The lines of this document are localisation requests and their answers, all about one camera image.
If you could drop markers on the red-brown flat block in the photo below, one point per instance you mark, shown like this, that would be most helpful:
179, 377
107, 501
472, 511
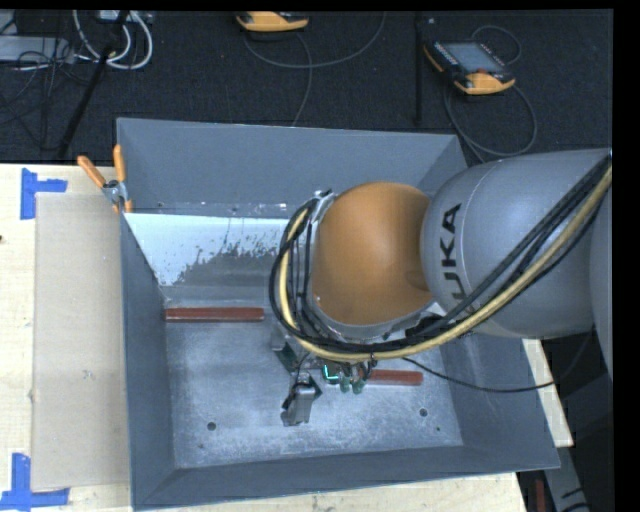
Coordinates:
215, 314
397, 377

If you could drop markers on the grey metal bin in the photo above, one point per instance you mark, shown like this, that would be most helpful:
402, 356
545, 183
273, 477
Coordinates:
240, 380

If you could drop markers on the pale flat board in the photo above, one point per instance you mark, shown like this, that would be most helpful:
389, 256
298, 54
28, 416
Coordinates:
75, 325

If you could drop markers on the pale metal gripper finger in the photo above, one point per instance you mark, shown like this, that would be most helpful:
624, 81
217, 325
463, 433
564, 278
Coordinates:
306, 402
288, 410

